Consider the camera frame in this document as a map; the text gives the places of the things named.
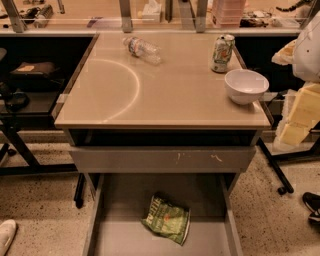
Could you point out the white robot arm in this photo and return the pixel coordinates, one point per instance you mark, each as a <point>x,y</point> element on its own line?
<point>303,54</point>

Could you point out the black case with label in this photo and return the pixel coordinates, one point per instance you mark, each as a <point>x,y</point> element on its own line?
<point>39,70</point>

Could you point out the white tissue box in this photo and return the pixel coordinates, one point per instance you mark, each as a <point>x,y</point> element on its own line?
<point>152,12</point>

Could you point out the white shoe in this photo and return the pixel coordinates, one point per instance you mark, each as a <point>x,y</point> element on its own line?
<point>7,234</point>

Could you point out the grey closed top drawer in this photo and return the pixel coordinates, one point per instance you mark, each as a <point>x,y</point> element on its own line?
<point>135,159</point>

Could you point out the black headphones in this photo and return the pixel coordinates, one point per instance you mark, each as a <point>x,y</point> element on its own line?
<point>15,101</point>

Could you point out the clear plastic water bottle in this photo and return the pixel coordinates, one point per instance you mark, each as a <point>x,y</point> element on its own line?
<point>142,49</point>

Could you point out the black shoe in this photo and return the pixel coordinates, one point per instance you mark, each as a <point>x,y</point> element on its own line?
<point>312,201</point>

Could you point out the grey open middle drawer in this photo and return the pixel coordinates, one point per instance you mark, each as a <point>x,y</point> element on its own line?
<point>122,201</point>

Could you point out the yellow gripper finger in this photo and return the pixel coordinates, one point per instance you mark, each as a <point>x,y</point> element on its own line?
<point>285,55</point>
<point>301,114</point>

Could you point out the green jalapeno chip bag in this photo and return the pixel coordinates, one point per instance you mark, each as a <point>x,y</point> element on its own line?
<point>167,219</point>

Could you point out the white bowl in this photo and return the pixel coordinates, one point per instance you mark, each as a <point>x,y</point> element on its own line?
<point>245,86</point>

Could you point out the green drink can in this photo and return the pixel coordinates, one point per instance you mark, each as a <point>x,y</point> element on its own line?
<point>222,53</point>

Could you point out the pink plastic box stack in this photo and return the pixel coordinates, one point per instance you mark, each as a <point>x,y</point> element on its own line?
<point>227,13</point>

